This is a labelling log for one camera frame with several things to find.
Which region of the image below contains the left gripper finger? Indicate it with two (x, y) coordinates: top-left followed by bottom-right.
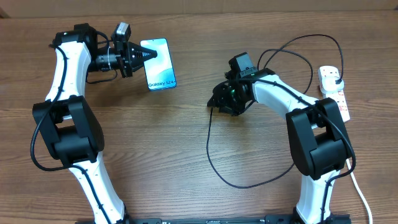
(127, 42), (157, 61)
(129, 55), (155, 73)

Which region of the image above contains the blue Samsung Galaxy smartphone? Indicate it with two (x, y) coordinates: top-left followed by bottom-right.
(140, 38), (177, 91)

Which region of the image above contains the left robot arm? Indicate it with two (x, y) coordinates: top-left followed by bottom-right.
(30, 22), (158, 223)

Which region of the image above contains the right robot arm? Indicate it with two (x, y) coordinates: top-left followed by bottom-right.
(207, 52), (356, 223)

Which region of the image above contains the white charger plug adapter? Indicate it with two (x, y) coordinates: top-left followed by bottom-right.
(320, 77), (345, 94)

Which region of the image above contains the white power strip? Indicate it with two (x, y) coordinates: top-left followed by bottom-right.
(318, 65), (350, 122)

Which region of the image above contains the white power strip cord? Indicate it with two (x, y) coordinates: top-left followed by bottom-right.
(345, 158), (374, 224)

